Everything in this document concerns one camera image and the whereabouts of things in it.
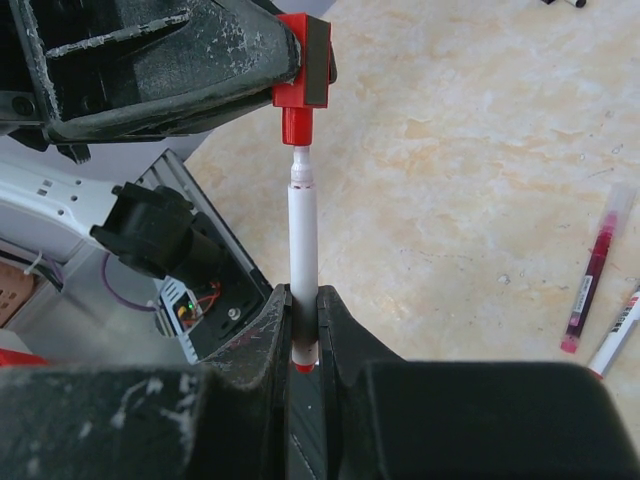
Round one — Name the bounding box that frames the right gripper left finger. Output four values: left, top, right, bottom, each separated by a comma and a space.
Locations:
1, 285, 292, 479

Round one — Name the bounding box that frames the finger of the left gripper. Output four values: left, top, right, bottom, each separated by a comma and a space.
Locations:
1, 1, 302, 163

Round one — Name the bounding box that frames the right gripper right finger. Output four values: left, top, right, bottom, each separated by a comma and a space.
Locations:
317, 286, 630, 479

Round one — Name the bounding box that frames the dark red pen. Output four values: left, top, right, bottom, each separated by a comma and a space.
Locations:
560, 211, 626, 354

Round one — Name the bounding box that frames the white pen red tip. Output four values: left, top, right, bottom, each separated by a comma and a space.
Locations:
588, 286, 639, 379

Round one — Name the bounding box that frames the white pen red end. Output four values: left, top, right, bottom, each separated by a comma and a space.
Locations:
288, 146, 319, 373

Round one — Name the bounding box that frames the clear plastic pen cap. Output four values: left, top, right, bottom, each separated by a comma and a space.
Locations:
602, 183, 638, 229

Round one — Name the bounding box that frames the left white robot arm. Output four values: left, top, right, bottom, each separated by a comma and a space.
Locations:
1, 1, 302, 287

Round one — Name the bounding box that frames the black capped marker pen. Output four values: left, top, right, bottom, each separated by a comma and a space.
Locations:
541, 0, 588, 9

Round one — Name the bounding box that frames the pink plastic basket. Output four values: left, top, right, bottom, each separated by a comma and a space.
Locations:
0, 262, 37, 328

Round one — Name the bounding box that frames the red plastic bin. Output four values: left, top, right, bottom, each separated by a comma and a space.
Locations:
0, 348, 49, 367

